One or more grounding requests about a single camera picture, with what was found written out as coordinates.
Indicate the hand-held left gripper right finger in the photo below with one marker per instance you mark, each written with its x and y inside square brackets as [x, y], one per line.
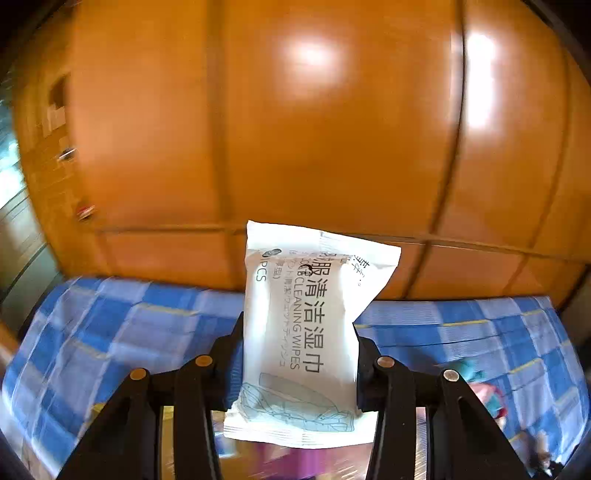
[364, 369]

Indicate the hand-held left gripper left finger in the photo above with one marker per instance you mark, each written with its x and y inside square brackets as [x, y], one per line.
[233, 364]

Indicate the white wet wipes packet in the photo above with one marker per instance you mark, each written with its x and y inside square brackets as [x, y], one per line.
[300, 323]

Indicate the gold box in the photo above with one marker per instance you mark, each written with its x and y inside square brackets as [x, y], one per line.
[167, 438]

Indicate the purple carton box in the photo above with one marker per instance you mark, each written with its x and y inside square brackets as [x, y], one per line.
[295, 461]

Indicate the blue plaid bed sheet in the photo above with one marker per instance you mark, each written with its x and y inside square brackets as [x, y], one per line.
[115, 323]

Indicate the room door with glass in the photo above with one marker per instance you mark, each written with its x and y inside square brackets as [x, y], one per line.
[23, 258]

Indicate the wooden wardrobe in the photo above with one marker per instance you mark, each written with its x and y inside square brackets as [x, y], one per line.
[277, 115]

